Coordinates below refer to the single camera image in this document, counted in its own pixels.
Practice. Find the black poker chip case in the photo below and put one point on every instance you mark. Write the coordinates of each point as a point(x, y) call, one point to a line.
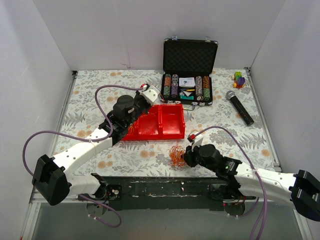
point(186, 58)

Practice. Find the black handheld microphone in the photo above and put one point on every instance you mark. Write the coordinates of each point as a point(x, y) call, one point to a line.
point(231, 96)

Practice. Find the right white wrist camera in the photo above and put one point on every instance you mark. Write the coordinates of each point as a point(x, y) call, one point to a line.
point(195, 139)

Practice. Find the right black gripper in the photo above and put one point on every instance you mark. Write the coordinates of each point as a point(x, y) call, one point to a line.
point(189, 156)

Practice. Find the white playing card box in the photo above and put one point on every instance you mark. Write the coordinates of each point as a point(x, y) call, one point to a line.
point(187, 82)

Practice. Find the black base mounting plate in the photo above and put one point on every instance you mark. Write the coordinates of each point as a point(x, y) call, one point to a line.
point(160, 193)

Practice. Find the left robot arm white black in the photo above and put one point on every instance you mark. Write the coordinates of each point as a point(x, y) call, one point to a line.
point(54, 176)

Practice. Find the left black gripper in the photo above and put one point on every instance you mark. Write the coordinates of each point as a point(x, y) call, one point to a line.
point(144, 104)

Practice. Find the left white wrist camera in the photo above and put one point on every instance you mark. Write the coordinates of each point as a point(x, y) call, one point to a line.
point(150, 93)

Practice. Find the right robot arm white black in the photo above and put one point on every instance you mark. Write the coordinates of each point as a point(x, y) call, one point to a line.
point(301, 190)

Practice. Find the colourful toy block train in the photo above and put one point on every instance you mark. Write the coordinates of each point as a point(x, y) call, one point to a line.
point(238, 80)

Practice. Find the red plastic compartment bin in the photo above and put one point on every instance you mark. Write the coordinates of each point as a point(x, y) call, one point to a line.
point(168, 123)

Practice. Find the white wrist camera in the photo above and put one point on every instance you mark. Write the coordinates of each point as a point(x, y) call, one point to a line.
point(195, 139)
point(150, 93)

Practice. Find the orange rubber band tangle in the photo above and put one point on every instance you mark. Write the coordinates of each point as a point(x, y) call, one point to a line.
point(176, 155)

